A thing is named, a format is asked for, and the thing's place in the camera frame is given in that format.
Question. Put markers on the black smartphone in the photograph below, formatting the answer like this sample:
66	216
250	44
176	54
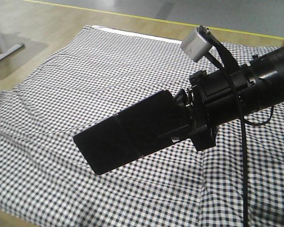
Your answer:
148	126

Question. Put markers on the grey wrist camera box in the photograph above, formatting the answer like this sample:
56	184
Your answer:
195	45

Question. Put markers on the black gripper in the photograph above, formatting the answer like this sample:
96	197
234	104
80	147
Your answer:
213	99

